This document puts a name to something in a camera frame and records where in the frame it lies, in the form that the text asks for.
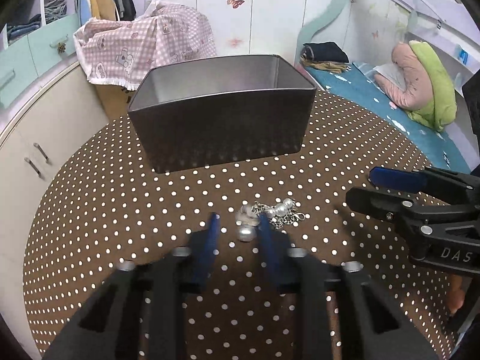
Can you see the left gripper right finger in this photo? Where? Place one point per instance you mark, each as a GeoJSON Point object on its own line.
{"type": "Point", "coordinates": [280, 269]}

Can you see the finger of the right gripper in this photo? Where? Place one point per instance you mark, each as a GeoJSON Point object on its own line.
{"type": "Point", "coordinates": [447, 186]}
{"type": "Point", "coordinates": [402, 211]}

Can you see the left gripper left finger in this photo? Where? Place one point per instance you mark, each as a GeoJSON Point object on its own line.
{"type": "Point", "coordinates": [201, 260]}

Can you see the right hand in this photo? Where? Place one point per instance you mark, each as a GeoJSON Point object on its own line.
{"type": "Point", "coordinates": [456, 294]}

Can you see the dark metal tin box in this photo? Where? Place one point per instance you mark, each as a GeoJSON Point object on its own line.
{"type": "Point", "coordinates": [221, 110]}

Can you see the pink green plush pillow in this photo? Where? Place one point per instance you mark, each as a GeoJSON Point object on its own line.
{"type": "Point", "coordinates": [428, 96]}

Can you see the mint drawer unit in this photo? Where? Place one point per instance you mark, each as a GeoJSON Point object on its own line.
{"type": "Point", "coordinates": [34, 54]}

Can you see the dark folded clothes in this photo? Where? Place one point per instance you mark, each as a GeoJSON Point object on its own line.
{"type": "Point", "coordinates": [324, 52]}

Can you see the blue bed mattress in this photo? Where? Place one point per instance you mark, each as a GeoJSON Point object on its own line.
{"type": "Point", "coordinates": [358, 85]}

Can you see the yellow cardboard box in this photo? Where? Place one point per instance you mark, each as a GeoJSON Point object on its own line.
{"type": "Point", "coordinates": [114, 99]}

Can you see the brown polka dot tablecloth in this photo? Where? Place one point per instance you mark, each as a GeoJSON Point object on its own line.
{"type": "Point", "coordinates": [106, 206]}

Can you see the pink checkered cloth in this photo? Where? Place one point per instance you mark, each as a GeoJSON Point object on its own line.
{"type": "Point", "coordinates": [121, 53]}

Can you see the pink butterfly wall sticker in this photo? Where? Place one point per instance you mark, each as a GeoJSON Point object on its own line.
{"type": "Point", "coordinates": [235, 4]}

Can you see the cream cabinet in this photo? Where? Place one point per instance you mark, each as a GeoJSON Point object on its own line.
{"type": "Point", "coordinates": [49, 127]}

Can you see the pearl earring with gold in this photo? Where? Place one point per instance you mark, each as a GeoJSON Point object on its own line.
{"type": "Point", "coordinates": [246, 233]}

